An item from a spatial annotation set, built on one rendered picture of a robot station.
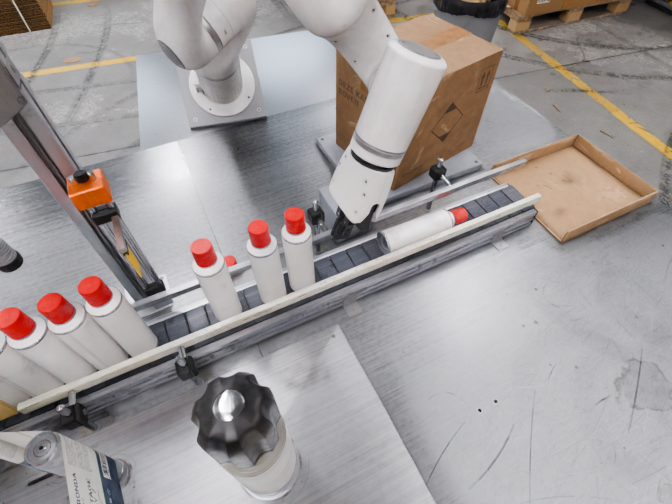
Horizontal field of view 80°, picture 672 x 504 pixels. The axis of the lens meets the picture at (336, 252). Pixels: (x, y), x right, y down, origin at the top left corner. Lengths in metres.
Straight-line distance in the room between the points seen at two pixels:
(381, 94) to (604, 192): 0.81
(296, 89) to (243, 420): 1.20
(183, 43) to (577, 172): 1.01
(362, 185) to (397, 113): 0.12
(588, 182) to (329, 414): 0.91
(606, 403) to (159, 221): 1.01
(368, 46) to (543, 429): 0.69
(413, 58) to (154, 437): 0.67
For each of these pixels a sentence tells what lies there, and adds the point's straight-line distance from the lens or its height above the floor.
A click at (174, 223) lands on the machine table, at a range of 1.06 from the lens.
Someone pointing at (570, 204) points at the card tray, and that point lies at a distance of 1.18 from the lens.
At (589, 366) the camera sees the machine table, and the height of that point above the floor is 0.83.
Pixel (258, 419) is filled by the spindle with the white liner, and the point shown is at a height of 1.17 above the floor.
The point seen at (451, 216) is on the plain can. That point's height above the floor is 0.93.
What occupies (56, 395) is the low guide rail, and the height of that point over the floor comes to 0.91.
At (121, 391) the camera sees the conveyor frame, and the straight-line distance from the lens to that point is 0.83.
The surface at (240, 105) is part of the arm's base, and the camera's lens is 1.32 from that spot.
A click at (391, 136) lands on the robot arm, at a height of 1.22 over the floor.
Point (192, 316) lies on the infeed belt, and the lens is 0.82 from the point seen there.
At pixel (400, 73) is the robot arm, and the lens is 0.56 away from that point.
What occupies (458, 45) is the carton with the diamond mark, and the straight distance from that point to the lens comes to 1.08.
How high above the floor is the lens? 1.56
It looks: 52 degrees down
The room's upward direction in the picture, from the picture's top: straight up
